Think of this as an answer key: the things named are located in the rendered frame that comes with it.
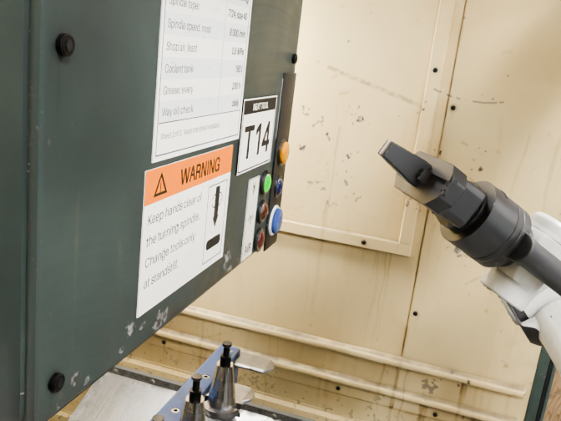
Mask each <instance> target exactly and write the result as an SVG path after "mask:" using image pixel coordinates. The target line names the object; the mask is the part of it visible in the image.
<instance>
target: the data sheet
mask: <svg viewBox="0 0 561 421"><path fill-rule="evenodd" d="M251 8H252V0H161V11H160V25H159V51H158V64H157V78H156V90H155V104H154V130H153V144H152V157H151V163H154V162H158V161H161V160H166V159H169V158H172V157H175V156H178V155H183V154H187V153H189V152H193V151H196V150H201V149H204V148H208V147H210V146H214V145H219V144H222V143H225V142H228V141H231V140H234V139H239V134H240V118H241V110H242V101H243V93H244V83H245V67H246V59H247V50H248V42H249V32H250V16H251Z"/></svg>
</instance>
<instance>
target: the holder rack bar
mask: <svg viewBox="0 0 561 421"><path fill-rule="evenodd" d="M223 350H224V347H223V346H222V344H221V345H220V346H219V347H218V348H217V349H216V350H215V351H214V352H213V353H212V355H211V356H210V357H209V358H208V359H207V360H206V361H205V362H204V363H203V364H202V365H201V366H200V368H199V369H198V370H197V371H196V372H195V373H200V374H202V375H203V378H202V380H200V388H202V394H201V395H202V396H203V397H204V398H205V395H206V394H207V393H208V391H209V390H210V387H211V384H212V380H213V377H214V374H215V368H216V364H217V362H218V361H219V360H220V354H221V353H223ZM230 354H231V362H234V361H235V359H236V358H237V357H238V356H239V355H240V349H239V348H237V347H230ZM191 387H193V380H192V379H191V377H190V378H189V379H188V380H187V382H186V383H185V384H184V385H183V386H182V387H181V388H180V389H179V390H178V391H177V392H176V393H175V394H174V396H173V397H172V398H171V399H170V400H169V401H168V402H167V403H166V404H165V405H164V406H163V407H162V408H161V410H160V411H158V413H157V414H161V415H163V416H164V421H180V417H181V414H182V411H183V407H184V401H185V398H186V396H187V395H189V394H190V388H191Z"/></svg>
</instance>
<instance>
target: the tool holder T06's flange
mask: <svg viewBox="0 0 561 421"><path fill-rule="evenodd" d="M208 396H209V394H208V393H207V394H206V395H205V416H208V417H211V418H216V419H219V420H222V421H237V419H235V417H238V418H239V417H240V409H241V401H240V399H239V398H238V397H237V396H236V395H235V406H234V407H233V408H231V409H227V410H218V409H214V408H211V407H210V406H209V405H208V403H207V399H208Z"/></svg>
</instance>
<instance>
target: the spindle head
mask: <svg viewBox="0 0 561 421"><path fill-rule="evenodd" d="M302 3H303V0H252V8H251V16H250V32H249V42H248V50H247V59H246V67H245V83H244V93H243V99H252V98H259V97H265V96H272V95H277V101H276V109H275V123H274V131H273V138H272V146H271V153H270V161H269V162H267V163H265V164H263V165H260V166H258V167H255V168H254V169H252V170H248V171H246V172H245V173H242V174H240V175H235V172H236V162H237V154H238V145H239V139H234V140H231V141H228V142H225V143H222V144H219V145H214V146H210V147H208V148H204V149H201V150H196V151H193V152H189V153H187V154H183V155H178V156H175V157H172V158H169V159H166V160H161V161H158V162H154V163H151V157H152V144H153V130H154V104H155V90H156V78H157V64H158V51H159V25H160V11H161V0H0V421H48V420H49V419H51V417H52V416H54V415H55V414H56V413H57V412H59V411H60V410H61V409H62V408H64V407H65V406H66V405H67V404H69V403H70V402H71V401H73V400H74V399H75V398H76V397H77V396H79V394H81V393H82V392H83V391H84V390H86V389H87V388H88V387H90V386H91V385H92V384H93V383H95V382H96V381H97V380H98V379H100V378H101V377H102V376H103V375H104V374H106V372H108V371H109V370H110V369H111V368H113V367H114V366H115V365H117V364H118V363H119V362H120V361H122V360H123V359H124V358H126V357H127V356H128V355H129V354H130V353H131V352H132V351H133V350H135V349H136V348H137V347H139V346H140V345H141V344H142V343H144V342H145V341H146V340H147V339H149V338H150V337H151V336H153V335H154V334H155V333H156V332H157V331H158V330H159V329H160V328H162V327H163V326H164V325H166V324H167V323H168V322H170V321H171V320H172V319H173V318H174V317H176V316H177V315H178V314H180V313H181V312H182V311H183V310H184V309H185V308H186V307H188V306H189V305H190V304H191V303H193V302H194V301H195V300H197V299H198V298H199V297H200V296H202V295H203V294H204V293H205V292H207V291H208V290H209V289H210V288H211V287H212V286H213V285H215V284H216V283H217V282H219V281H220V280H221V279H222V278H224V277H225V276H226V275H227V274H229V273H230V272H231V271H233V270H234V269H235V268H236V267H237V266H238V265H239V264H240V263H242V262H240V257H241V249H242V241H243V232H244V224H245V209H246V201H247V192H248V184H249V180H251V179H253V178H255V177H256V176H258V175H259V176H260V180H261V176H262V175H263V173H264V172H265V171H266V170H269V171H270V173H271V175H272V169H273V161H274V153H275V140H276V131H277V123H278V115H279V108H280V101H281V86H282V79H283V73H294V72H295V67H296V63H297V59H298V55H297V46H298V39H299V32H300V25H301V11H302ZM229 145H233V153H232V161H231V171H230V187H229V196H228V205H227V214H226V223H225V239H224V248H223V256H222V257H221V258H220V259H219V260H217V261H215V262H214V263H213V264H211V265H210V266H208V267H207V268H205V269H204V270H203V271H202V272H201V273H199V274H198V275H196V276H195V277H193V278H192V279H191V280H189V281H188V282H186V283H185V284H184V285H183V286H182V287H180V288H178V289H177V290H176V291H174V292H173V293H171V294H170V295H168V296H167V297H166V298H165V299H164V300H162V301H161V302H159V303H158V304H156V305H155V306H154V307H152V308H150V309H149V310H148V311H147V312H146V313H144V314H143V315H141V316H140V317H137V318H136V313H137V299H138V285H139V258H140V245H141V231H142V217H143V203H144V176H145V171H146V170H152V169H154V168H158V167H160V166H163V165H168V164H171V163H174V162H177V161H180V160H185V159H188V158H190V157H194V156H196V155H201V154H204V153H207V152H210V151H213V150H217V149H221V148H224V147H226V146H229ZM269 198H270V189H269V191H268V193H267V194H266V195H262V194H261V193H260V183H259V190H258V198H257V207H256V214H255V229H254V236H253V244H252V252H251V255H252V254H253V253H254V252H255V250H254V239H255V233H256V232H257V230H258V229H259V228H263V229H264V230H265V228H266V220H267V217H266V218H265V221H264V222H263V223H262V224H259V223H258V222H257V219H256V215H257V210H258V206H259V204H260V202H261V201H262V200H263V199H264V200H267V202H268V205H269ZM251 255H250V256H251Z"/></svg>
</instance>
